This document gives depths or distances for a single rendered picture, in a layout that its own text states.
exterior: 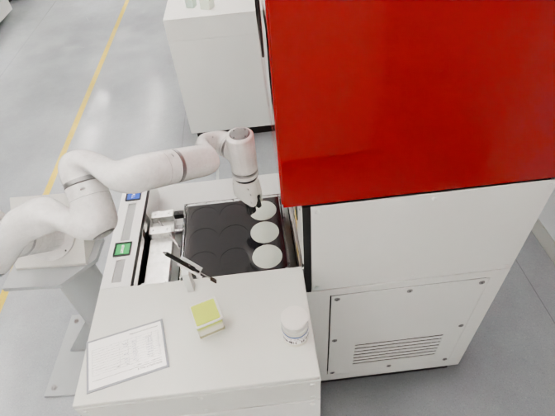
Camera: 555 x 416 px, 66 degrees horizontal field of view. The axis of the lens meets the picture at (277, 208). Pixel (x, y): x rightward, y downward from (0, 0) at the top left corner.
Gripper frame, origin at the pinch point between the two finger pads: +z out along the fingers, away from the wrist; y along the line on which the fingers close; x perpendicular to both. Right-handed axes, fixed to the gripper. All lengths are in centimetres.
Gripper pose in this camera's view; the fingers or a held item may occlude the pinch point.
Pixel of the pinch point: (250, 208)
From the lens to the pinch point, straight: 147.6
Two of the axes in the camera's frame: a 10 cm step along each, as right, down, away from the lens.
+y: 7.2, 4.6, -5.1
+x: 6.9, -5.5, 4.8
